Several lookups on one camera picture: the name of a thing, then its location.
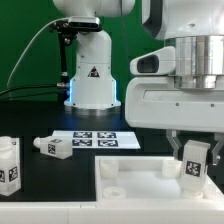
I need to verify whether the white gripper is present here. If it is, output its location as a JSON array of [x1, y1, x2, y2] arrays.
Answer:
[[125, 76, 224, 165]]

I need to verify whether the white square table top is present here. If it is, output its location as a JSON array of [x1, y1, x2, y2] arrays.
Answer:
[[95, 156, 224, 202]]

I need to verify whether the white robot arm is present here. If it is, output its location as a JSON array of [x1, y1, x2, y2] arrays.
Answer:
[[53, 0, 224, 163]]

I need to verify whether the white sheet with tags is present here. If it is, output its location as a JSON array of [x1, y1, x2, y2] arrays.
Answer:
[[53, 130, 140, 149]]

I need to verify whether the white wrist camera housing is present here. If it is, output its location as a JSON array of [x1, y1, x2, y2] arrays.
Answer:
[[130, 46, 176, 76]]

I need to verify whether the black cable on table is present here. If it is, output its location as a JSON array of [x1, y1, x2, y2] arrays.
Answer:
[[0, 83, 70, 100]]

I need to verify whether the white camera cable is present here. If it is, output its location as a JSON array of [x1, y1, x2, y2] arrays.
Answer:
[[5, 17, 64, 98]]

